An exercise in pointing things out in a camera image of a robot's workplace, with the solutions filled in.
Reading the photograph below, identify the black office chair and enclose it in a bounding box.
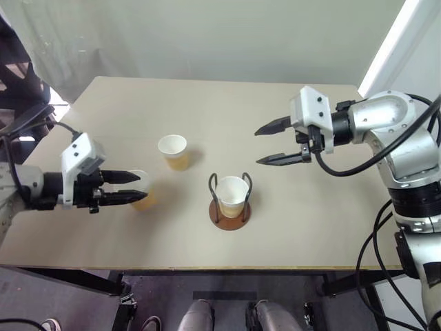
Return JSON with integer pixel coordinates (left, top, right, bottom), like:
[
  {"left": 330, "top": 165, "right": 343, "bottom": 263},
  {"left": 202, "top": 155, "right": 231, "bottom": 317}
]
[{"left": 0, "top": 13, "right": 58, "bottom": 146}]

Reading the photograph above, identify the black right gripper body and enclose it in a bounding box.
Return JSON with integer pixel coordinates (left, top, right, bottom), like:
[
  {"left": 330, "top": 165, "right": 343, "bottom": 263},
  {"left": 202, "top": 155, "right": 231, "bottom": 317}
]
[{"left": 294, "top": 125, "right": 327, "bottom": 163}]

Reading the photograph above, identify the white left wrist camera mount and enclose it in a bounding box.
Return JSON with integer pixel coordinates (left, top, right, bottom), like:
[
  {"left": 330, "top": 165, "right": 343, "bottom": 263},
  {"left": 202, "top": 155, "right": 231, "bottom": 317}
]
[{"left": 61, "top": 132, "right": 106, "bottom": 210}]

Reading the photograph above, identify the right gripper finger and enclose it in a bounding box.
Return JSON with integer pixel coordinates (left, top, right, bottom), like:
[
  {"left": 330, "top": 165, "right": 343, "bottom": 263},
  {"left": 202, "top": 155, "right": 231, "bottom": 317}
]
[
  {"left": 255, "top": 151, "right": 309, "bottom": 167},
  {"left": 254, "top": 116, "right": 292, "bottom": 137}
]

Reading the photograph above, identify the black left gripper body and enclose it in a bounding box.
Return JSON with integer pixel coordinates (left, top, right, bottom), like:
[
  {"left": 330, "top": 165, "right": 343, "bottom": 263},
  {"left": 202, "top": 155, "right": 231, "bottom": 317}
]
[{"left": 72, "top": 168, "right": 105, "bottom": 215}]

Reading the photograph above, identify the wire cup holder brown base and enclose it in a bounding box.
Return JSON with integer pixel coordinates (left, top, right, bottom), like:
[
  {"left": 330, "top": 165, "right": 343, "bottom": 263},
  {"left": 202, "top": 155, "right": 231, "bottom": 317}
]
[{"left": 207, "top": 172, "right": 253, "bottom": 232}]

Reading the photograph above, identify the grey rounded foot cover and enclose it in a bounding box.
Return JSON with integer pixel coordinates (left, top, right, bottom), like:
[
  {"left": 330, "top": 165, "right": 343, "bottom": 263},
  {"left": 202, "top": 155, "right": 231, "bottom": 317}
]
[
  {"left": 176, "top": 299, "right": 215, "bottom": 331},
  {"left": 245, "top": 299, "right": 305, "bottom": 331}
]

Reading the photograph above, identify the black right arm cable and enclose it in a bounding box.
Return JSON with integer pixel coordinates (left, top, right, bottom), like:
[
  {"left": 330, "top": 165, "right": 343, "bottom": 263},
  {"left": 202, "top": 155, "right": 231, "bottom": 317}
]
[{"left": 314, "top": 93, "right": 441, "bottom": 178}]

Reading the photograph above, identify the black body cable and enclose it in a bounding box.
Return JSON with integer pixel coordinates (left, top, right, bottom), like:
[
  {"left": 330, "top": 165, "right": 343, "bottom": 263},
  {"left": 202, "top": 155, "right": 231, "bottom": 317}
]
[{"left": 356, "top": 199, "right": 431, "bottom": 331}]

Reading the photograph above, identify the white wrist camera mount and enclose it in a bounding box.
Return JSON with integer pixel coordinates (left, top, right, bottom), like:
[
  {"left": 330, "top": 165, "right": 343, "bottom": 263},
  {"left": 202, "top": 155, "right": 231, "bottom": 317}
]
[
  {"left": 61, "top": 132, "right": 106, "bottom": 210},
  {"left": 289, "top": 86, "right": 336, "bottom": 154}
]

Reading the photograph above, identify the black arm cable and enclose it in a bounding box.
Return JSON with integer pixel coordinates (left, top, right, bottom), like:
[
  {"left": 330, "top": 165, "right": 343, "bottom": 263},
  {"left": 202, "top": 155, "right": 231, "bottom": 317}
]
[
  {"left": 314, "top": 93, "right": 441, "bottom": 178},
  {"left": 0, "top": 121, "right": 78, "bottom": 208}
]

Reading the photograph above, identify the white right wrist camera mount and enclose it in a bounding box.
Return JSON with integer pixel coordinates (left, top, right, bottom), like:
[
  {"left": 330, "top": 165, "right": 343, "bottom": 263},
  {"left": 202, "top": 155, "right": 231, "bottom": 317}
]
[{"left": 289, "top": 86, "right": 336, "bottom": 154}]

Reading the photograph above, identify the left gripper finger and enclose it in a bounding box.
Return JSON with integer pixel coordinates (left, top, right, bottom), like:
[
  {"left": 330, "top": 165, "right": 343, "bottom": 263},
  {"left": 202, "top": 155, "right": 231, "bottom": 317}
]
[
  {"left": 97, "top": 190, "right": 150, "bottom": 208},
  {"left": 101, "top": 169, "right": 142, "bottom": 185}
]

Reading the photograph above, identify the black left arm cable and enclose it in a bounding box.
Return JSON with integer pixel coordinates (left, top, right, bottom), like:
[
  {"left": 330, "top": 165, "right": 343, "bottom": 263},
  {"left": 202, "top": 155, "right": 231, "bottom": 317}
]
[{"left": 0, "top": 121, "right": 78, "bottom": 208}]

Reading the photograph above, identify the dark shoe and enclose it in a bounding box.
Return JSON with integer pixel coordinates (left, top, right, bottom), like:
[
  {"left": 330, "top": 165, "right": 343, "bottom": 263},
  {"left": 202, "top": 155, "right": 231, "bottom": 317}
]
[{"left": 140, "top": 314, "right": 163, "bottom": 331}]

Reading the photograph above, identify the white pillar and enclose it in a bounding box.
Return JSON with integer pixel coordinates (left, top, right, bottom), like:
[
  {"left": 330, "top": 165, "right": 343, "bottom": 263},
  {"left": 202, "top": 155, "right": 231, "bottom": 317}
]
[{"left": 357, "top": 0, "right": 441, "bottom": 101}]

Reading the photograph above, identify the black floor tape strip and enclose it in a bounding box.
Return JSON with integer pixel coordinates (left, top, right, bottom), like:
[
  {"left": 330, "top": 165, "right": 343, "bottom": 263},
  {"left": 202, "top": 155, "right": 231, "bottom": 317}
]
[{"left": 192, "top": 290, "right": 258, "bottom": 301}]

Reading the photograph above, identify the tan paper cup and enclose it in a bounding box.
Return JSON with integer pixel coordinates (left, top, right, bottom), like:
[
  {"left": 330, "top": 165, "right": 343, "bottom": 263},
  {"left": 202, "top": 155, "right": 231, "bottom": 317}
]
[
  {"left": 157, "top": 134, "right": 190, "bottom": 172},
  {"left": 128, "top": 169, "right": 158, "bottom": 212},
  {"left": 216, "top": 176, "right": 250, "bottom": 219}
]

